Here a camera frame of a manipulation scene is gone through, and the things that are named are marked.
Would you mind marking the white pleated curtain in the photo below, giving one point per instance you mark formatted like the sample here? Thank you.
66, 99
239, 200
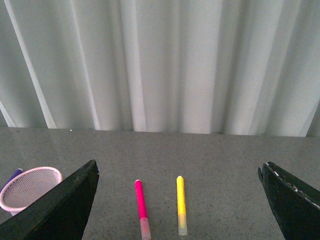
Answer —
238, 67

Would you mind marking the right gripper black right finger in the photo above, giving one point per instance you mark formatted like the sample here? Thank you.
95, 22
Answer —
294, 204

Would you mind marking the yellow marker pen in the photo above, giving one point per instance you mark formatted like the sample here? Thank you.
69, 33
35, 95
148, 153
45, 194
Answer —
181, 207

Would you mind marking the pink marker pen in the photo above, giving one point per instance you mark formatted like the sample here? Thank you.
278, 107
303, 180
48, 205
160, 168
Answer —
142, 211

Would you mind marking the purple marker pen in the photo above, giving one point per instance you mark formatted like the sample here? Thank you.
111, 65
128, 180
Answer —
15, 174

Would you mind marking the pink mesh pen cup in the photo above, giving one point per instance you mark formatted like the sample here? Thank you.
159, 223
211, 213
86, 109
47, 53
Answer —
27, 187

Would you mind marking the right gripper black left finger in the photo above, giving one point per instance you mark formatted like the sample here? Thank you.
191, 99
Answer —
60, 214

